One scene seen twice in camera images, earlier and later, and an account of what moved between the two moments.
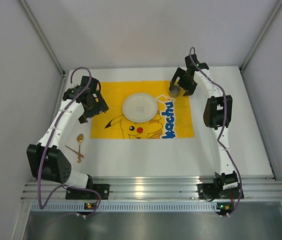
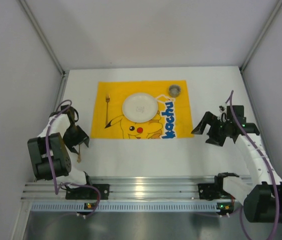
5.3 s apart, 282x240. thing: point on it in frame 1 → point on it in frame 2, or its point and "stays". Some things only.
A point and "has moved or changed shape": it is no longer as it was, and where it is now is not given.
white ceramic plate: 139,107 stays
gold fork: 74,151 has moved or changed shape
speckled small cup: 175,90 stays
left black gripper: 97,105 → 78,136
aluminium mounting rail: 258,188 stays
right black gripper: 183,80 → 215,128
